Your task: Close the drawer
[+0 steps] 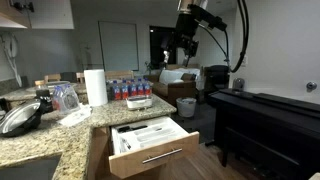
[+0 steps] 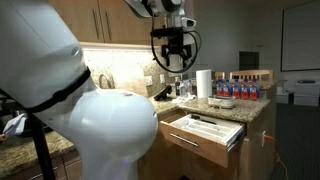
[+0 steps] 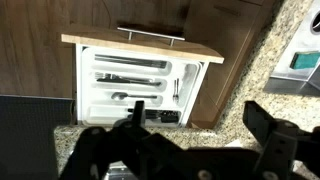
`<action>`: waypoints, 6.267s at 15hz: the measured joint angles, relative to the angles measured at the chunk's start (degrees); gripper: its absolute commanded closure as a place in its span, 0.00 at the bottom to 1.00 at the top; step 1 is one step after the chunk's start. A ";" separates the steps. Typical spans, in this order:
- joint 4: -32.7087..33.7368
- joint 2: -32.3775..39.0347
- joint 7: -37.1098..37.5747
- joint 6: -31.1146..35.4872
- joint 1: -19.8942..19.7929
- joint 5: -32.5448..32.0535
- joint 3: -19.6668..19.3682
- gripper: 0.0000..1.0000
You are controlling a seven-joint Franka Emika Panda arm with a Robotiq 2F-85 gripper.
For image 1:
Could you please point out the black piano bench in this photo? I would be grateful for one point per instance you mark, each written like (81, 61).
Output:
(260, 146)

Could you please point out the dark window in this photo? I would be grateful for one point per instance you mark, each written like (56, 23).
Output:
(158, 46)

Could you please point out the dark kitchen sink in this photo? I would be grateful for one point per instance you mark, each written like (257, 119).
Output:
(26, 168)

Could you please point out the plastic wrapped bottle pack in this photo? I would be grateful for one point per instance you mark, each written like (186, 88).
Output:
(65, 98)

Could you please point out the white plastic cutlery tray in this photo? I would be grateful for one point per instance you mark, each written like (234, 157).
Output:
(156, 133)

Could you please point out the small grey metal object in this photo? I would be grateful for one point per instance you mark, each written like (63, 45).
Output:
(238, 84)

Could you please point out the white paper towel roll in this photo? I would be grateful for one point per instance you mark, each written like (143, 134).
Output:
(95, 88)

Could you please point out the narrow wooden chair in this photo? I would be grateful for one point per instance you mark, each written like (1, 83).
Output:
(52, 77)
(80, 77)

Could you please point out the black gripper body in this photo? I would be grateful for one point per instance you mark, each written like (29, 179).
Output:
(185, 31)

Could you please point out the dark jar with tan lid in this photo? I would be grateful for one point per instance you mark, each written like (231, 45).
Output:
(43, 96)

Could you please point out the white wall whiteboard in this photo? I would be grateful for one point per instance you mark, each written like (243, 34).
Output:
(118, 46)

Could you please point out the white sofa blanket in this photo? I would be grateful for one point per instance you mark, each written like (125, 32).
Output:
(173, 76)

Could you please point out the light wooden drawer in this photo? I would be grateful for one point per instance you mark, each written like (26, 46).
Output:
(150, 158)

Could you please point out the black upright piano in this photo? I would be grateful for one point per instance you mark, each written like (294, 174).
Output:
(266, 116)

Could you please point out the wooden upper cabinet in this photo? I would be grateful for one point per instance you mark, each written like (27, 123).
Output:
(11, 18)

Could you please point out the green house plant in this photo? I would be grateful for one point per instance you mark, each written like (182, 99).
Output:
(149, 67)

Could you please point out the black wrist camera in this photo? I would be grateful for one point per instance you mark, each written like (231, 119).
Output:
(210, 20)

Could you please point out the white trash bin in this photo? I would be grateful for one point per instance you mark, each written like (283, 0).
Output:
(186, 107)

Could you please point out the white cabinet door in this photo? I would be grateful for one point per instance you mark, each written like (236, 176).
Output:
(53, 15)

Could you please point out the black pan with silver lid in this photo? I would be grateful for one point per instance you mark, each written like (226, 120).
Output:
(20, 118)

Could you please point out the silver door knob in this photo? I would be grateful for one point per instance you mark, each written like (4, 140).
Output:
(311, 86)

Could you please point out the white paper sheet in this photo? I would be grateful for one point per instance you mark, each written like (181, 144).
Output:
(75, 116)

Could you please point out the black office chair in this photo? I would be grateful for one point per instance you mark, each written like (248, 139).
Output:
(216, 78)

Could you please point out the wooden island cabinet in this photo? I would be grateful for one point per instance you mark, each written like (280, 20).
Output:
(98, 153)

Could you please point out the white wall outlet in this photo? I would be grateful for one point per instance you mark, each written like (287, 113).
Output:
(244, 61)

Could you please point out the dark chair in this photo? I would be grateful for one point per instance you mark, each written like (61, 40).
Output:
(68, 76)

